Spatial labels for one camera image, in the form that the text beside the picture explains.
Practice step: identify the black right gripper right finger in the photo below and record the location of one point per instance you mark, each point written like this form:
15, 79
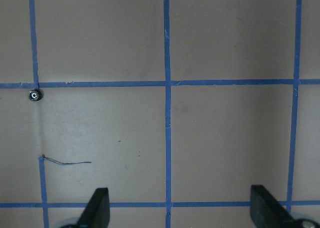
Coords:
267, 212

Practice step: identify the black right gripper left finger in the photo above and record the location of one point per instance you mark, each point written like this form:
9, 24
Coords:
97, 211

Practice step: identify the small black bearing gear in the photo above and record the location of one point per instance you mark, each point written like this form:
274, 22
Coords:
35, 95

